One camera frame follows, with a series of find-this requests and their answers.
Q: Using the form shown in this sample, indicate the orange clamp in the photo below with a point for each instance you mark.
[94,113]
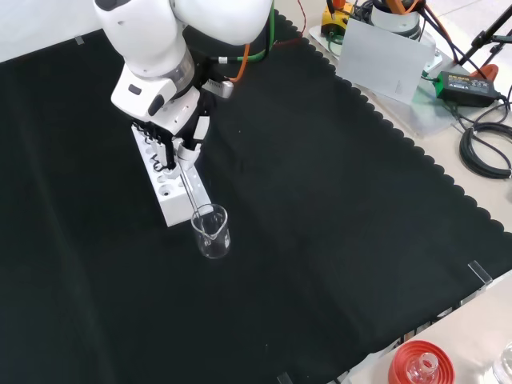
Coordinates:
[489,71]

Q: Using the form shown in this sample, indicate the small clear glass bottle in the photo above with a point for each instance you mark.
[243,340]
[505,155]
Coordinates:
[424,366]

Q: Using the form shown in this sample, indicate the yellow stop button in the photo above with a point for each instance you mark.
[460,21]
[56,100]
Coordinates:
[334,20]

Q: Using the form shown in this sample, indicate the clear glass rod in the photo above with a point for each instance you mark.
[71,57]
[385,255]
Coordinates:
[191,196]

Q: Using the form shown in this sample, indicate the clear base plate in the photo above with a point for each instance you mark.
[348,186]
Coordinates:
[428,116]

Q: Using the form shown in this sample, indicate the black tripod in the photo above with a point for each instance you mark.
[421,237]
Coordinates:
[486,36]

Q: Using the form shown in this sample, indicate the black cloth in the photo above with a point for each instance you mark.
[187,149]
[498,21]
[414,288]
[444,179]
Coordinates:
[300,200]

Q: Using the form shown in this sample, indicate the clear cloth clip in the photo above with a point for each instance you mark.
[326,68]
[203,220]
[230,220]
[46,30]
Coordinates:
[284,378]
[480,273]
[79,40]

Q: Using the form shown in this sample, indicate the black power adapter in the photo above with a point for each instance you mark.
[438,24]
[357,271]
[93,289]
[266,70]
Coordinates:
[464,86]

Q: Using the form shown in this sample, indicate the clear glass flask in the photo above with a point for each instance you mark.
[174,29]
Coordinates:
[505,366]

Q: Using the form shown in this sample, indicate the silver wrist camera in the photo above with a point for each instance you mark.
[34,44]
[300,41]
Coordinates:
[218,88]

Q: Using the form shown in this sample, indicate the white test tube rack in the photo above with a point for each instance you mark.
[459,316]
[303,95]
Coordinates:
[176,200]

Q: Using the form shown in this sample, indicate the small clear glass beaker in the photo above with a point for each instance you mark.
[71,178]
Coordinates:
[214,240]

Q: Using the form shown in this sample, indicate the pale board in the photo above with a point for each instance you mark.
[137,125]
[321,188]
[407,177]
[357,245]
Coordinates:
[380,60]

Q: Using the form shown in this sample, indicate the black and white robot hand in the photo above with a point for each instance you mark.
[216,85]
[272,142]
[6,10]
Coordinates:
[186,116]

